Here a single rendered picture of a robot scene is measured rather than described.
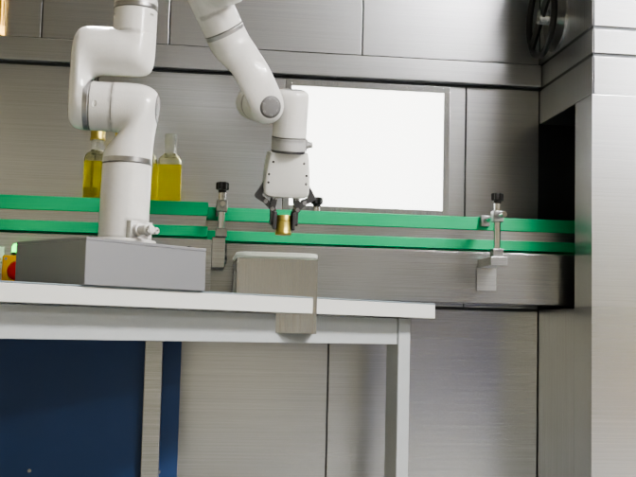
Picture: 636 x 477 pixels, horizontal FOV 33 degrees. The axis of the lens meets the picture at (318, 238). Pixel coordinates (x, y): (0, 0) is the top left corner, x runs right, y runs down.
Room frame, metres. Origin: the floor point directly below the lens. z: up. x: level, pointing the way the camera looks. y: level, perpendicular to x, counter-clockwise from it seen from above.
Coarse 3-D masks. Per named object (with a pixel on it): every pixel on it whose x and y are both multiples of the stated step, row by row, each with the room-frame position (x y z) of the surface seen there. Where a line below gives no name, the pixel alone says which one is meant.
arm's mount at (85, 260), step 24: (48, 240) 1.97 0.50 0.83; (72, 240) 1.91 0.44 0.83; (96, 240) 1.89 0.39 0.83; (120, 240) 1.92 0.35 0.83; (24, 264) 2.04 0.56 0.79; (48, 264) 1.97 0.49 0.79; (72, 264) 1.91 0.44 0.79; (96, 264) 1.89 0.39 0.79; (120, 264) 1.92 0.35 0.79; (144, 264) 1.96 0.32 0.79; (168, 264) 1.99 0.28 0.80; (192, 264) 2.03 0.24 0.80; (168, 288) 1.99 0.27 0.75; (192, 288) 2.03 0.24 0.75
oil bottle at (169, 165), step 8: (160, 160) 2.52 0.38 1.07; (168, 160) 2.52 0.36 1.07; (176, 160) 2.52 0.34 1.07; (160, 168) 2.52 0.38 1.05; (168, 168) 2.52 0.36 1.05; (176, 168) 2.52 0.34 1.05; (160, 176) 2.52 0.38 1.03; (168, 176) 2.52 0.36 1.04; (176, 176) 2.52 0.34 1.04; (160, 184) 2.52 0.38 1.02; (168, 184) 2.52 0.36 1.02; (176, 184) 2.52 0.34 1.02; (160, 192) 2.52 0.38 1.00; (168, 192) 2.52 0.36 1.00; (176, 192) 2.52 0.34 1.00; (160, 200) 2.52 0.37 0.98; (168, 200) 2.52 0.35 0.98; (176, 200) 2.52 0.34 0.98
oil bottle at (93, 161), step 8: (88, 152) 2.50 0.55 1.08; (96, 152) 2.50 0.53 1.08; (88, 160) 2.49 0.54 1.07; (96, 160) 2.50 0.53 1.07; (88, 168) 2.49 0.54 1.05; (96, 168) 2.50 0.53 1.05; (88, 176) 2.49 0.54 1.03; (96, 176) 2.50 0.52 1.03; (88, 184) 2.49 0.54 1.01; (96, 184) 2.50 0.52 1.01; (88, 192) 2.49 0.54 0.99; (96, 192) 2.50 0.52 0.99
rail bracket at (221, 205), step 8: (216, 184) 2.41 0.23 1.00; (224, 184) 2.40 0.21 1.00; (224, 192) 2.40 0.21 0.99; (224, 200) 2.40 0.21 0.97; (216, 208) 2.41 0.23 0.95; (224, 208) 2.40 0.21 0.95; (216, 216) 2.51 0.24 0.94; (224, 216) 2.41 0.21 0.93; (224, 224) 2.41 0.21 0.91; (216, 232) 2.40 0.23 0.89; (224, 232) 2.40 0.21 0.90
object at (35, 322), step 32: (0, 320) 1.83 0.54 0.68; (32, 320) 1.87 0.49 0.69; (64, 320) 1.91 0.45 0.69; (96, 320) 1.95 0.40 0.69; (128, 320) 2.00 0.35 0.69; (160, 320) 2.05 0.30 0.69; (192, 320) 2.10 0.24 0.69; (224, 320) 2.15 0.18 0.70; (256, 320) 2.21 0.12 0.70; (320, 320) 2.32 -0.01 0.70; (352, 320) 2.39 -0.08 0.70; (384, 320) 2.46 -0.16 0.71
